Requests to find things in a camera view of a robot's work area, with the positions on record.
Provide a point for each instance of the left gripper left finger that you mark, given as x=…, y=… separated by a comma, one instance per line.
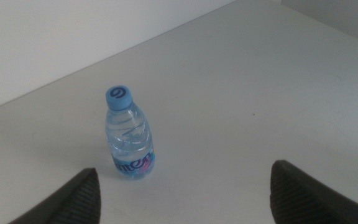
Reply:
x=76, y=199

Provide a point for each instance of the clear water bottle blue cap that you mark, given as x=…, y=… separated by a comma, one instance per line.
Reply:
x=129, y=140

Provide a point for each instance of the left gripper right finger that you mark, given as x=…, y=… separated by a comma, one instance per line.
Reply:
x=297, y=199

